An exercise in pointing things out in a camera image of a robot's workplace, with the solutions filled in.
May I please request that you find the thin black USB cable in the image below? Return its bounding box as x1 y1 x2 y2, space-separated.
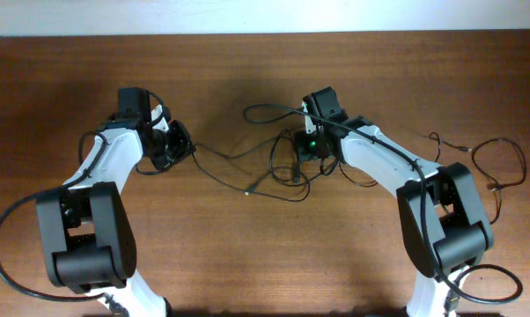
421 131 528 225

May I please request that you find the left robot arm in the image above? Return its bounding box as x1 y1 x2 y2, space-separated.
36 87 195 316

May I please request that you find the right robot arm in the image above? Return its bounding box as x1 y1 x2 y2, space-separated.
298 87 495 316

